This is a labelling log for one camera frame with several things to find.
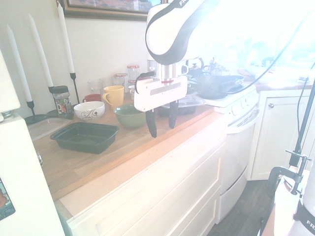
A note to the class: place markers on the clear plastic lid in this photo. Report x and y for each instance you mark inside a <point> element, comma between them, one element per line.
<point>41,127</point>

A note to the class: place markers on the white bowl with swirl print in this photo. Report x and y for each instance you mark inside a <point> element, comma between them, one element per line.
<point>88,111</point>

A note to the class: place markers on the white cabinet with knob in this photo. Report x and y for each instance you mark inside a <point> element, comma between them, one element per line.
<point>275,137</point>

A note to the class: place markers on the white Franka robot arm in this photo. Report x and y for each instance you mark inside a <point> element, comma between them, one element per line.
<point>162,32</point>

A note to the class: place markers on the white counter cabinet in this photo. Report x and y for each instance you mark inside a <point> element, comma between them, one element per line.
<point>160,186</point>

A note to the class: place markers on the clear domed container lid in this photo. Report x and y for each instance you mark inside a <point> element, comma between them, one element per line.
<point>189,100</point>

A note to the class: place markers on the yellow mug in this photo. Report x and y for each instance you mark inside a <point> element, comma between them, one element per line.
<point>115,97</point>

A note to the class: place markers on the framed picture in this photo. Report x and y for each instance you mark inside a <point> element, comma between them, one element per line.
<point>98,14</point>

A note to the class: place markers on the glass jar with dark lid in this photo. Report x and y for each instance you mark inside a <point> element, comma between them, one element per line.
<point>62,100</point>

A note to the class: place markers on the black stand pole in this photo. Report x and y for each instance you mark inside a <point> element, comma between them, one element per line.
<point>304,127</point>

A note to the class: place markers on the green ceramic bowl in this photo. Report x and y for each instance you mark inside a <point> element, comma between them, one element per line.
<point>128,120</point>

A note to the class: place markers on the tall glass jar red lid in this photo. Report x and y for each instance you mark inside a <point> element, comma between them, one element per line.
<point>133,71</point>

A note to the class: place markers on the clear glass cup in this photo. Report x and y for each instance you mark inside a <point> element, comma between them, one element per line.
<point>94,86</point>
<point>106,82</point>

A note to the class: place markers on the white robot base black band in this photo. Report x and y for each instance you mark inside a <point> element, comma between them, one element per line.
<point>306,216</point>

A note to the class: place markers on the colourful fridge magnet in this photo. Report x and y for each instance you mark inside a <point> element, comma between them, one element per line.
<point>5,199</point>

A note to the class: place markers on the small white printed mug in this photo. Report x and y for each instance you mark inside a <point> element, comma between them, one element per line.
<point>131,92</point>

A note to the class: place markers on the tall white candle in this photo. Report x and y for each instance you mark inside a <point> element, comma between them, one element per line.
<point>65,37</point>
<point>19,66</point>
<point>40,51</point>

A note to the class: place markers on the red cup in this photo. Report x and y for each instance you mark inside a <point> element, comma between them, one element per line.
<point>93,97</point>

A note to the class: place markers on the black wok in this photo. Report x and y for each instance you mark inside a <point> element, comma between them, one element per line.
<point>214,87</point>

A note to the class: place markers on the small glass jar red lid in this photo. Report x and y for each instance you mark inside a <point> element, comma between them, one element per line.
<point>131,82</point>

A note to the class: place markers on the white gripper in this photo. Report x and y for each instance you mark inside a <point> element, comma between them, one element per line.
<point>160,96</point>

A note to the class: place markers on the white stove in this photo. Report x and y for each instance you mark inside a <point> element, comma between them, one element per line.
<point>236,147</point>

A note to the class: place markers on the empty black plastic container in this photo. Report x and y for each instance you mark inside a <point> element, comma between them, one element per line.
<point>83,137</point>

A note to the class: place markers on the metal clamp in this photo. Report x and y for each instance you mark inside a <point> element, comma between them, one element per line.
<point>299,172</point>

